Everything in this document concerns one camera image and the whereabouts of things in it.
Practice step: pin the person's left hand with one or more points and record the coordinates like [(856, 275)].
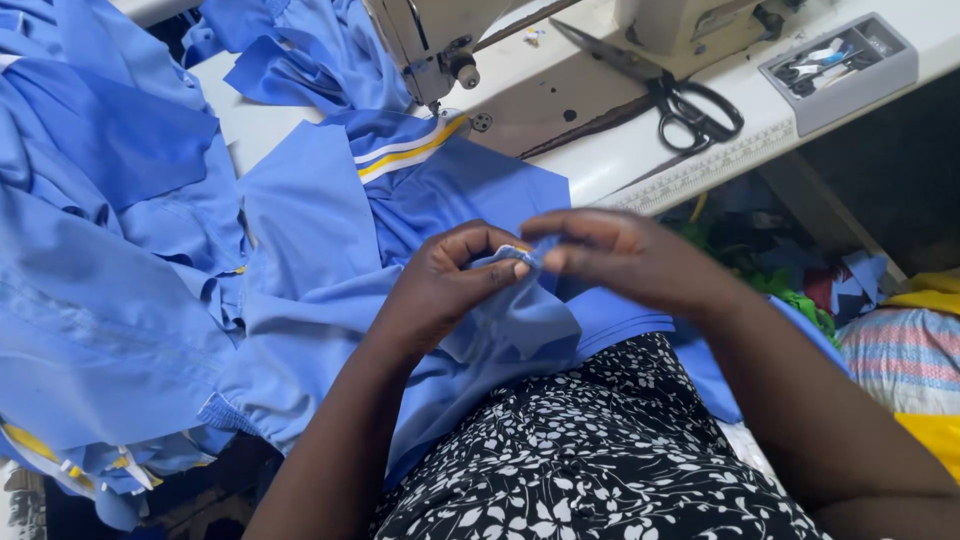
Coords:
[(442, 289)]

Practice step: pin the person's right hand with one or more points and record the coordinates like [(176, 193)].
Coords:
[(630, 259)]

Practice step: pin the person's right fingers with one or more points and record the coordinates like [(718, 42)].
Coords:
[(581, 240)]

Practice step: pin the blue garment with striped trim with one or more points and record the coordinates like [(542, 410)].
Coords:
[(420, 247)]

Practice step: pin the white measuring tape strip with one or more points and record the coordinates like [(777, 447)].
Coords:
[(705, 169)]

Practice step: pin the heap of fabric scraps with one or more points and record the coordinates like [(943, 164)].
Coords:
[(780, 255)]

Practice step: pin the black white floral dress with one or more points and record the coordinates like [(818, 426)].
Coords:
[(592, 457)]

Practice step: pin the cream sewing machine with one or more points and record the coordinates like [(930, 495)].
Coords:
[(480, 41)]

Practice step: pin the grey tray with bobbins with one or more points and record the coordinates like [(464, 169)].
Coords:
[(836, 71)]

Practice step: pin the blue fabric pieces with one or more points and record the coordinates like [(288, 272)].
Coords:
[(300, 52)]

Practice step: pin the striped woven sack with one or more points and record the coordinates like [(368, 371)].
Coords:
[(900, 356)]

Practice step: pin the yellow fabric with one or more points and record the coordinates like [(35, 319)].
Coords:
[(930, 352)]

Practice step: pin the pile of blue garments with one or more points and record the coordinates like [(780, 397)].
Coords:
[(112, 247)]

